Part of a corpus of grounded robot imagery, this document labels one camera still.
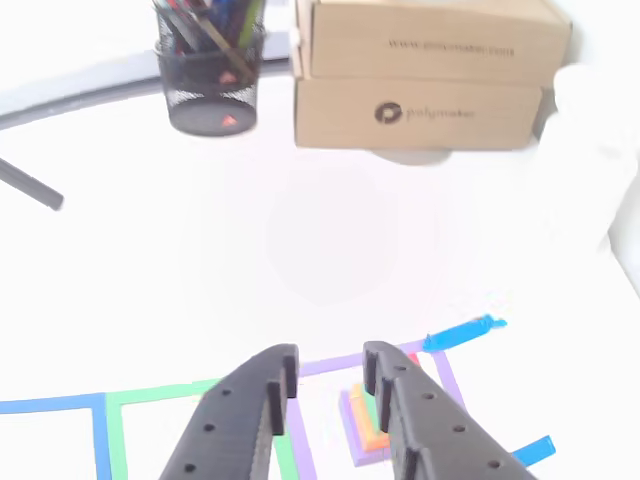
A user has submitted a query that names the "orange block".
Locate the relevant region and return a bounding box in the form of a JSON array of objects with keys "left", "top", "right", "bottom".
[{"left": 348, "top": 382, "right": 391, "bottom": 452}]

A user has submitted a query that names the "purple block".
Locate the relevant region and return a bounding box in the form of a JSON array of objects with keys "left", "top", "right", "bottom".
[{"left": 338, "top": 389, "right": 394, "bottom": 469}]

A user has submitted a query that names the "blue tape strip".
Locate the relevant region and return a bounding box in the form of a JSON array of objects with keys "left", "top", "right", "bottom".
[
  {"left": 509, "top": 434, "right": 557, "bottom": 467},
  {"left": 422, "top": 314, "right": 509, "bottom": 354}
]

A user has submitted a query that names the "black mesh pen holder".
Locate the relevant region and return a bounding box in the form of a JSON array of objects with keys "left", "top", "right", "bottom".
[{"left": 152, "top": 0, "right": 267, "bottom": 137}]

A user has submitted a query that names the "green square frame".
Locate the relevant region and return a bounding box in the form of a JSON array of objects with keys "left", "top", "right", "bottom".
[{"left": 105, "top": 378, "right": 301, "bottom": 480}]

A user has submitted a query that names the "purple square frame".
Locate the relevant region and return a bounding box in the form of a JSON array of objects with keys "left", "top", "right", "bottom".
[{"left": 284, "top": 340, "right": 469, "bottom": 480}]

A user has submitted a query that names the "blue square frame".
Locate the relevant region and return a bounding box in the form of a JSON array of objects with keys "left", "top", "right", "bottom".
[{"left": 0, "top": 393, "right": 114, "bottom": 480}]

